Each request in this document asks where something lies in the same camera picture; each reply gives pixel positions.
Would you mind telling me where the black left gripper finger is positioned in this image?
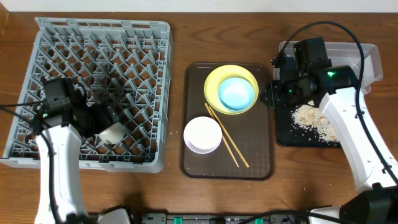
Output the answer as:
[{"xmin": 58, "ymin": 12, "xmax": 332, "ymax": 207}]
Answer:
[
  {"xmin": 95, "ymin": 101, "xmax": 119, "ymax": 131},
  {"xmin": 74, "ymin": 107, "xmax": 96, "ymax": 138}
]

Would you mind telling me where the white cup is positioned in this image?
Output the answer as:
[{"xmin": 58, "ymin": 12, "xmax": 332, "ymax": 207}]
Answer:
[{"xmin": 98, "ymin": 122, "xmax": 125, "ymax": 144}]

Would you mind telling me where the rice pile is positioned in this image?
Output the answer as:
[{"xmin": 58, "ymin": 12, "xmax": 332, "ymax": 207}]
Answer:
[{"xmin": 292, "ymin": 101, "xmax": 339, "ymax": 143}]

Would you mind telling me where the light blue bowl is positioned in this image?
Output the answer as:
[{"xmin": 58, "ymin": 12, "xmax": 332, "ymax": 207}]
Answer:
[{"xmin": 218, "ymin": 77, "xmax": 255, "ymax": 111}]

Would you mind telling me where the yellow plate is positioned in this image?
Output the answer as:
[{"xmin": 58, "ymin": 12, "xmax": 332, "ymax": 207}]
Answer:
[{"xmin": 204, "ymin": 65, "xmax": 259, "ymax": 114}]

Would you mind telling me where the pink bowl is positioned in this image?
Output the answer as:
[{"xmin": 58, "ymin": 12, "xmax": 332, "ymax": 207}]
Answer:
[{"xmin": 183, "ymin": 116, "xmax": 222, "ymax": 154}]

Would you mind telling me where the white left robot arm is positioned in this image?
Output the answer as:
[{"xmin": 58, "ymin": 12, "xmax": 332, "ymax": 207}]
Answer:
[{"xmin": 30, "ymin": 78, "xmax": 126, "ymax": 223}]

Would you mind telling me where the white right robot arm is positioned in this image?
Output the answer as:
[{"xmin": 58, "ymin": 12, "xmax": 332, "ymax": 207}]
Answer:
[{"xmin": 261, "ymin": 37, "xmax": 397, "ymax": 223}]

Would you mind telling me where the grey dishwasher rack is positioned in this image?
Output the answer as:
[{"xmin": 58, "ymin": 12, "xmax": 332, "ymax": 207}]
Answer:
[{"xmin": 1, "ymin": 17, "xmax": 174, "ymax": 173}]

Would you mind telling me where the black tray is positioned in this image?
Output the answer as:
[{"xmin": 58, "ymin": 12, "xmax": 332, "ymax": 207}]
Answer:
[{"xmin": 275, "ymin": 106, "xmax": 341, "ymax": 147}]

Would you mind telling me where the clear plastic bin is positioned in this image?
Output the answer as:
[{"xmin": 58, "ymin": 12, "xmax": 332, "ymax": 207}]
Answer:
[{"xmin": 274, "ymin": 41, "xmax": 383, "ymax": 94}]

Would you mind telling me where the brown serving tray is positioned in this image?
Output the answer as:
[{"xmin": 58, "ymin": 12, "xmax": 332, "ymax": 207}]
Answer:
[{"xmin": 180, "ymin": 62, "xmax": 275, "ymax": 180}]

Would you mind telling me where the wooden chopstick right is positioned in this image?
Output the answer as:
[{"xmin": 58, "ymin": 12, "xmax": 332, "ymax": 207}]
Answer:
[{"xmin": 205, "ymin": 103, "xmax": 249, "ymax": 168}]

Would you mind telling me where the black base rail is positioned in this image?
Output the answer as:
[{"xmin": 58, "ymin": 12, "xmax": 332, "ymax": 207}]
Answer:
[{"xmin": 140, "ymin": 213, "xmax": 310, "ymax": 224}]

